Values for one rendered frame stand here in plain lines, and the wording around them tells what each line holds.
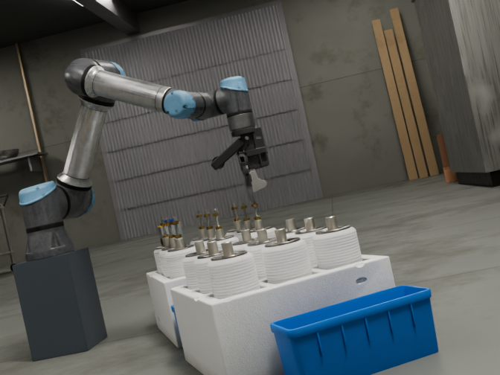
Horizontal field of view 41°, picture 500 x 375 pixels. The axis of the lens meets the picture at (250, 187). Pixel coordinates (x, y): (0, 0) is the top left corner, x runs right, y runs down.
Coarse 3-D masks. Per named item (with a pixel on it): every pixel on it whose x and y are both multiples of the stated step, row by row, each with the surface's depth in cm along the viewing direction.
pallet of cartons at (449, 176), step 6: (438, 138) 672; (438, 144) 673; (444, 144) 671; (444, 150) 671; (444, 156) 672; (444, 162) 672; (444, 168) 669; (444, 174) 670; (450, 174) 668; (456, 174) 726; (450, 180) 668; (456, 180) 667
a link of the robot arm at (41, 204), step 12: (24, 192) 207; (36, 192) 206; (48, 192) 208; (60, 192) 214; (24, 204) 207; (36, 204) 206; (48, 204) 208; (60, 204) 212; (24, 216) 208; (36, 216) 206; (48, 216) 207; (60, 216) 211
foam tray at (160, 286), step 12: (156, 276) 198; (168, 276) 191; (156, 288) 196; (168, 288) 178; (156, 300) 202; (168, 300) 178; (156, 312) 209; (168, 312) 181; (168, 324) 187; (168, 336) 192
